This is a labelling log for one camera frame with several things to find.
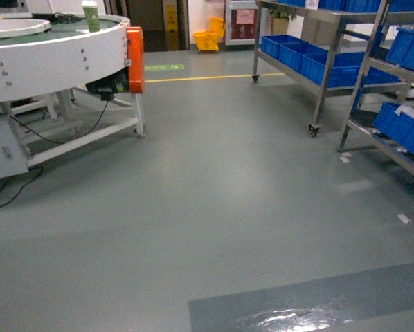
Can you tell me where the white control box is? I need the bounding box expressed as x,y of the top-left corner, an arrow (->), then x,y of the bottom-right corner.
0,118 -> 28,179

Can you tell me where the steel shelf cart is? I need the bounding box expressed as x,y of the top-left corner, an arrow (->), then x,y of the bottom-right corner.
251,0 -> 412,138

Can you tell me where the yellow mop bucket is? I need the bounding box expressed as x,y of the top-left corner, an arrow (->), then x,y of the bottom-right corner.
193,17 -> 225,53

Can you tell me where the blue bin on cart far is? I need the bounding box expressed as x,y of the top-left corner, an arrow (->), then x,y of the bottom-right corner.
260,35 -> 305,59

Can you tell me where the blue bin on cart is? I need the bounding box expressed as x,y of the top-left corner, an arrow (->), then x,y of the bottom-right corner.
341,52 -> 400,84
260,35 -> 305,59
277,42 -> 327,72
300,52 -> 363,88

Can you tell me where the yellow wet floor sign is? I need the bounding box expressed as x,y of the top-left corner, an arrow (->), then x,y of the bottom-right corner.
163,0 -> 179,51

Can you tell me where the blue bin on cart middle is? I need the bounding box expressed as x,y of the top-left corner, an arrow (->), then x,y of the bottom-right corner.
277,42 -> 327,72

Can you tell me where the orange motor cover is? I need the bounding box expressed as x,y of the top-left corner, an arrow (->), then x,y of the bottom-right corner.
127,26 -> 145,94

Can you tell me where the red fire cabinet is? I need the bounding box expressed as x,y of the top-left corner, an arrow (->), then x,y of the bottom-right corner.
224,0 -> 257,47

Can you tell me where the white round conveyor table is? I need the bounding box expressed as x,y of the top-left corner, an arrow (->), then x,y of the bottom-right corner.
0,15 -> 145,169

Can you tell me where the blue bin on cart rear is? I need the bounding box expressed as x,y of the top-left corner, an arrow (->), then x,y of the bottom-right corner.
341,52 -> 400,84

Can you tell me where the blue bin on cart near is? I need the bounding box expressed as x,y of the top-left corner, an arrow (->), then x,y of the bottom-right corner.
300,52 -> 363,88

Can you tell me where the green paper cup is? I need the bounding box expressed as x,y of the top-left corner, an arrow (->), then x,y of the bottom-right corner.
82,0 -> 100,33

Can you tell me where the blue bin on rack lower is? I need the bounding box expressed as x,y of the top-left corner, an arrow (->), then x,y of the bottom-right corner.
372,102 -> 414,154

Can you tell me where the blue bin on rack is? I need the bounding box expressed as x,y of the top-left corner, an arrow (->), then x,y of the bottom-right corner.
372,102 -> 414,154
386,28 -> 414,71

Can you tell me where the blue bin on rack upper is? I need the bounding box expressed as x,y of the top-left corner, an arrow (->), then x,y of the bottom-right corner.
386,28 -> 414,71

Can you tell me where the black power cable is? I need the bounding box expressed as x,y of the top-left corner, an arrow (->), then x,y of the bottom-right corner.
0,93 -> 111,209

